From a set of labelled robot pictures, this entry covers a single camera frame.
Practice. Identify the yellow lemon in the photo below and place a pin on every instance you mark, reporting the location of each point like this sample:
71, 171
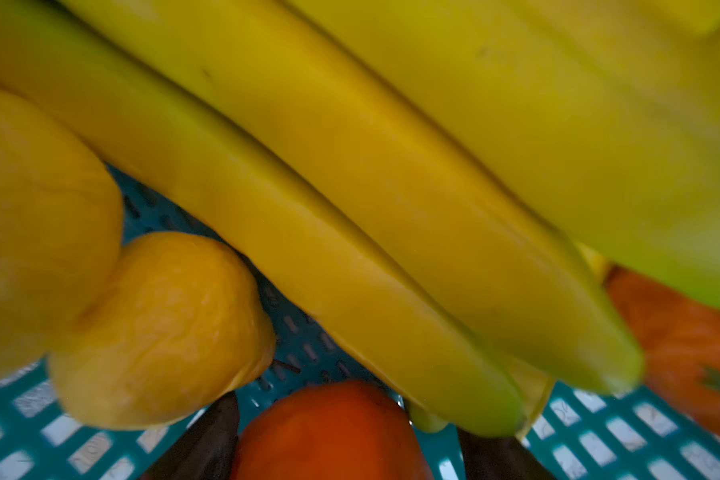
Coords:
179, 324

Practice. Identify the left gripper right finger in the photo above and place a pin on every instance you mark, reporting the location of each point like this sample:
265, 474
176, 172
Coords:
499, 459

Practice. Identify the orange tangerine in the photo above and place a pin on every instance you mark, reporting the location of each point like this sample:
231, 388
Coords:
346, 430

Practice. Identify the yellow banana bunch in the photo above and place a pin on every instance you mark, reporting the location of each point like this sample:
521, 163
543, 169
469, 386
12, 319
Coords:
416, 193

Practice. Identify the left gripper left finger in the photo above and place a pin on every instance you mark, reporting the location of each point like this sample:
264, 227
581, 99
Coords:
206, 450

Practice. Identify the yellow pear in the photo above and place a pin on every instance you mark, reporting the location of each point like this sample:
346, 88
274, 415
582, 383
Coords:
61, 223

